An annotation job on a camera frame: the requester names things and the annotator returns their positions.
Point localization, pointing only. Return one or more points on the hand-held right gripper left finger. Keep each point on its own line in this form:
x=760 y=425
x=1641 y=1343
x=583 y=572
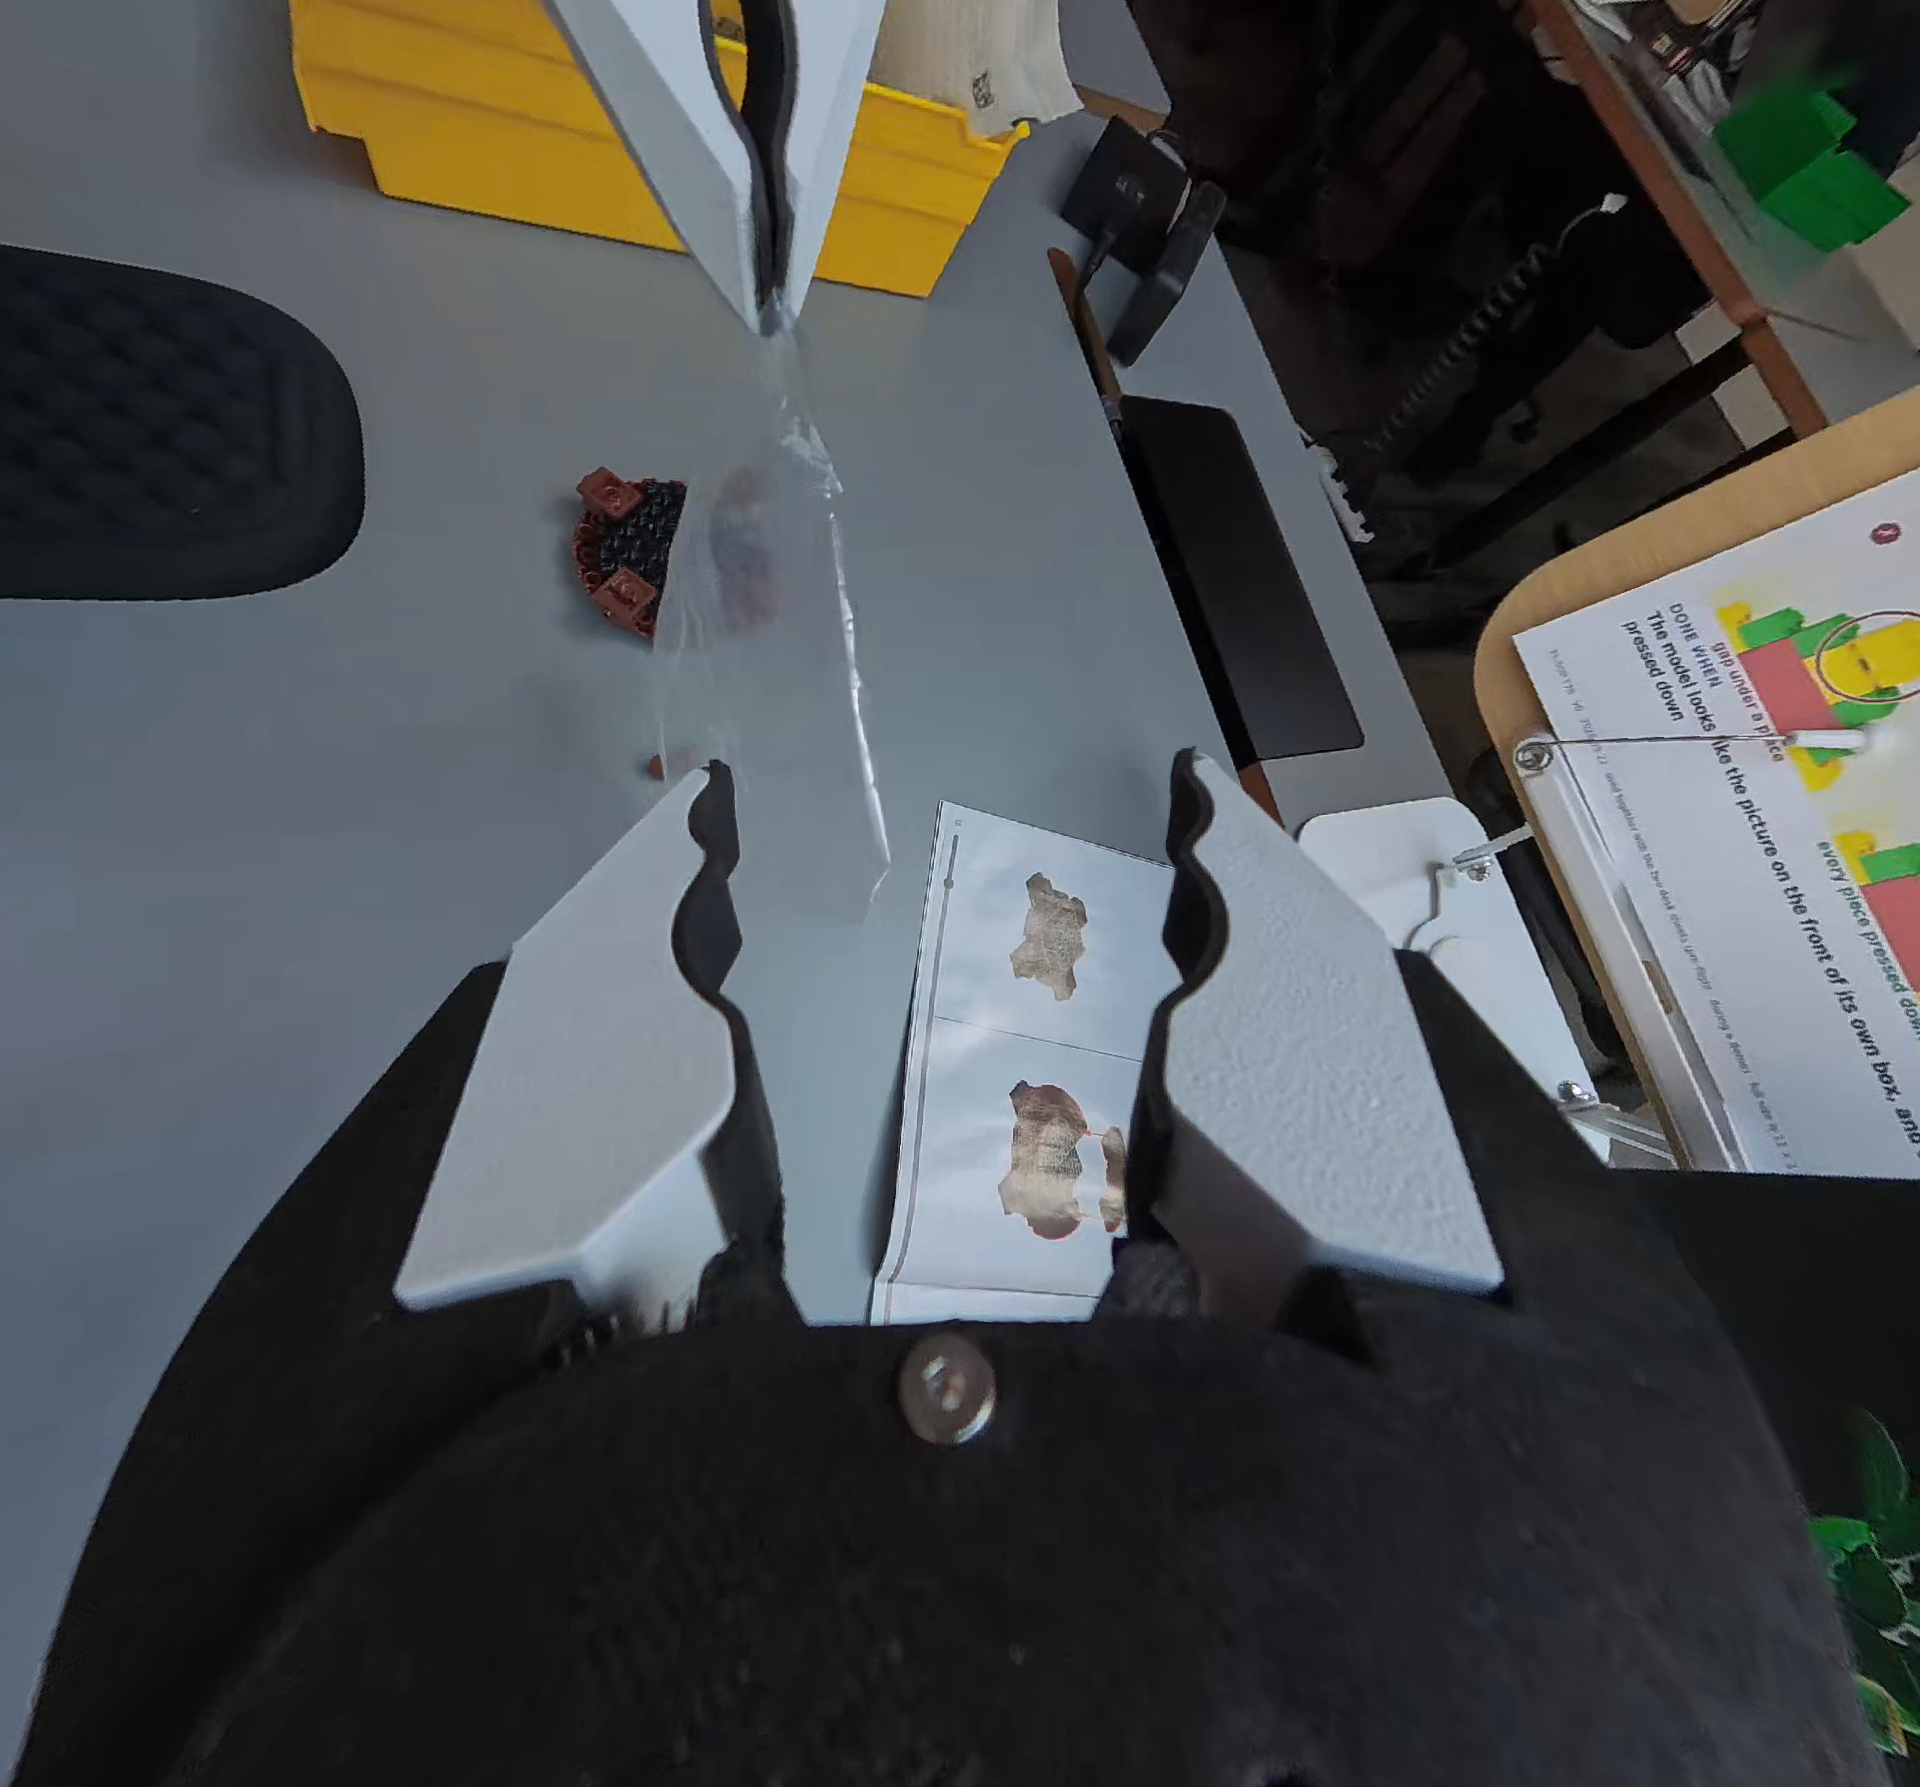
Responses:
x=571 y=1067

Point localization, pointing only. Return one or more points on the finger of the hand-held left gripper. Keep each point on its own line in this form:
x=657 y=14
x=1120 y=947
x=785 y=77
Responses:
x=631 y=16
x=841 y=2

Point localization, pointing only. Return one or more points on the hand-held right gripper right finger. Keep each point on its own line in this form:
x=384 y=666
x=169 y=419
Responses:
x=1319 y=1067

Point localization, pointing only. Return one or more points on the clear plastic bag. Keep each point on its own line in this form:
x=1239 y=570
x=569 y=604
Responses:
x=809 y=706

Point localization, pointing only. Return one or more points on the grey adjoining desk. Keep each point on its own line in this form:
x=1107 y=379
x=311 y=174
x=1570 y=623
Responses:
x=1275 y=377

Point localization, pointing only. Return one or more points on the wood-edged background desk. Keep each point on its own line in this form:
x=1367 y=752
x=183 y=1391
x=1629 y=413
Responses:
x=1844 y=304

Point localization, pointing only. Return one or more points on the yellow parts bin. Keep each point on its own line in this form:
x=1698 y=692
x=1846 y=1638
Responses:
x=451 y=92

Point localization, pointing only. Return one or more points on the black power adapter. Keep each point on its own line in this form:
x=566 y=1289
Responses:
x=1126 y=186

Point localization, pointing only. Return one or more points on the open instruction booklet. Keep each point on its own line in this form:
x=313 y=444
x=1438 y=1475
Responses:
x=975 y=947

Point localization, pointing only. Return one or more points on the black flat block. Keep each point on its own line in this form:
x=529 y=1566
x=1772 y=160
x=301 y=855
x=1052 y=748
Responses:
x=1169 y=287

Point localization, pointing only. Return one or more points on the printed instruction sheet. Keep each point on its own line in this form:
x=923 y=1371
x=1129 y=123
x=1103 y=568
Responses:
x=1725 y=842

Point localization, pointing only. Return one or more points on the black tablet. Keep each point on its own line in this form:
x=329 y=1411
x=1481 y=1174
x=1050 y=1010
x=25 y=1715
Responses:
x=1246 y=587

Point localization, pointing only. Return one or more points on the black office chair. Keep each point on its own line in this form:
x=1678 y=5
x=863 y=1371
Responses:
x=1351 y=92

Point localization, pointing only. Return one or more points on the brown black brick assembly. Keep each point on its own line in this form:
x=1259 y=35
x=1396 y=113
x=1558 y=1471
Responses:
x=638 y=542

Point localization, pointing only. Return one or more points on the wooden document stand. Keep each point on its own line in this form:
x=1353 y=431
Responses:
x=1561 y=587

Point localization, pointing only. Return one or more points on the black textured pad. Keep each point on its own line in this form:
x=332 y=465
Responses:
x=150 y=422

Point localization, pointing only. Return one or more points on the small green bin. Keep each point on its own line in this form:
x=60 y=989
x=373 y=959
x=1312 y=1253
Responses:
x=1808 y=159

